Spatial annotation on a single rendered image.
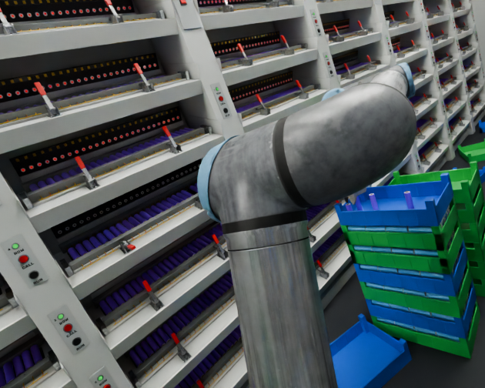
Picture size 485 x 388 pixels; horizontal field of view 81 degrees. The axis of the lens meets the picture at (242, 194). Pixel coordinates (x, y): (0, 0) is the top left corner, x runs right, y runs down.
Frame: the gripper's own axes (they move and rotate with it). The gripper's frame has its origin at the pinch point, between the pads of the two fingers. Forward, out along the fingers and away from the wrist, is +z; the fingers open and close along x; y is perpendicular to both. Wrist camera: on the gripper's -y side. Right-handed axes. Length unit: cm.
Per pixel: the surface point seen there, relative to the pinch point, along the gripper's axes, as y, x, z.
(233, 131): -34.1, 15.9, -28.6
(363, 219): 1.0, -6.7, 5.6
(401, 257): 8.7, -14.1, 17.8
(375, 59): 78, 82, -65
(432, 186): 24.5, -10.4, -2.3
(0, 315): -100, -15, 7
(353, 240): 0.3, -1.5, 14.4
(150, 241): -67, -3, 0
